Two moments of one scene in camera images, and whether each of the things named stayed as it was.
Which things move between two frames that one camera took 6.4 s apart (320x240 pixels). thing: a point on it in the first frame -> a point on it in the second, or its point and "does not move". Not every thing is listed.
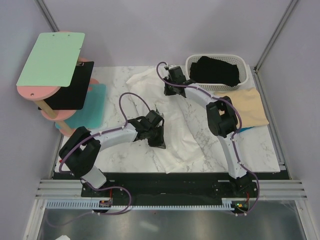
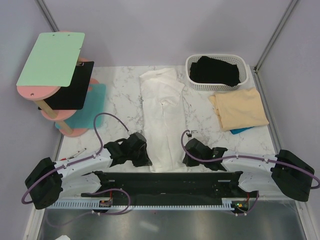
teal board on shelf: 93,115 does not move
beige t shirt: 248,101 does not move
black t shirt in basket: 205,69 does not move
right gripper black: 167,92 -> 188,162
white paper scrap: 63,237 does not move
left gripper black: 159,142 -> 145,160
